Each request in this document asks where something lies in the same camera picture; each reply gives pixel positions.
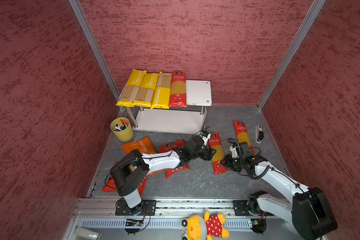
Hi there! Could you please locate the yellow spaghetti pack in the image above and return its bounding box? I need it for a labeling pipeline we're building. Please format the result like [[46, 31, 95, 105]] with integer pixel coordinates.
[[151, 73, 172, 109], [117, 69, 147, 108], [134, 73, 160, 108]]

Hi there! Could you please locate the aluminium corner post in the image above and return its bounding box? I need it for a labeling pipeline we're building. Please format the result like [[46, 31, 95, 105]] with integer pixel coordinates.
[[257, 0, 326, 111], [69, 0, 120, 100]]

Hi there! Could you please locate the small white black device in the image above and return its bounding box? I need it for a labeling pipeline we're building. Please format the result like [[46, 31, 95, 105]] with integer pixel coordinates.
[[256, 124, 264, 144]]

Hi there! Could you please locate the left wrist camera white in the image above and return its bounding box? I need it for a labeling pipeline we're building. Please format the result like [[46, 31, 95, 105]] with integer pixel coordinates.
[[199, 130, 211, 146]]

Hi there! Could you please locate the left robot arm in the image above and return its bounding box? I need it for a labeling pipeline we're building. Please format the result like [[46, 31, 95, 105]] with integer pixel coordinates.
[[108, 131, 216, 210]]

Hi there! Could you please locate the yellow pen cup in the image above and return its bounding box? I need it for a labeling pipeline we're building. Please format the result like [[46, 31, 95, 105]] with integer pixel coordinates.
[[110, 117, 134, 143]]

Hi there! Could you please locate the orange macaroni bag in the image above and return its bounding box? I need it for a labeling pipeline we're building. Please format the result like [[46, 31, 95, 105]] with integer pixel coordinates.
[[120, 135, 166, 176]]

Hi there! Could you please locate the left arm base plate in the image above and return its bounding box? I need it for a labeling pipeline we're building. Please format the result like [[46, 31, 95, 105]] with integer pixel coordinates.
[[115, 199, 157, 216]]

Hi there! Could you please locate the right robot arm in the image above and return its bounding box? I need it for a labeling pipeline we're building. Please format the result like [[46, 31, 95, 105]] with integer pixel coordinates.
[[221, 138, 338, 240]]

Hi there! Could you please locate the red macaroni bag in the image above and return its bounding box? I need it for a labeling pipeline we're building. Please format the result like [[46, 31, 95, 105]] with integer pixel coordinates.
[[102, 161, 149, 197], [160, 140, 190, 179]]

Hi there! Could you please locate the red spaghetti pack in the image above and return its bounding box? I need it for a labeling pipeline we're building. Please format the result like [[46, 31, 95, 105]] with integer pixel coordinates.
[[234, 121, 255, 155], [209, 132, 228, 175], [169, 71, 187, 107]]

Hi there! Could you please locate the white two-tier shelf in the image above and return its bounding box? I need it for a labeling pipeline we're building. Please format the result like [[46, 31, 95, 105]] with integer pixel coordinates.
[[122, 80, 212, 134]]

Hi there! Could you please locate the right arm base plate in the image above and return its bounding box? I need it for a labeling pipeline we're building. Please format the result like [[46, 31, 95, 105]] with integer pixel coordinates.
[[233, 200, 274, 217]]

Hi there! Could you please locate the grey cylinder on rail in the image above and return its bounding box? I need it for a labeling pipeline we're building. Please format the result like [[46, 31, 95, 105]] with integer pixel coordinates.
[[75, 227, 101, 240]]

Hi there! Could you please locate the right aluminium corner post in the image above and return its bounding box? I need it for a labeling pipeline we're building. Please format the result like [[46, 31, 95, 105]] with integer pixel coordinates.
[[257, 0, 326, 111]]

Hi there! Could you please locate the yellow plush toy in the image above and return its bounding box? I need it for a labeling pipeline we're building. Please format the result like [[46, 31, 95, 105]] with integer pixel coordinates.
[[181, 211, 230, 240]]

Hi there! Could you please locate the left aluminium corner post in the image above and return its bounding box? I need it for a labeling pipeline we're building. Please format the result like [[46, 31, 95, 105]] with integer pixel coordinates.
[[69, 0, 120, 100]]

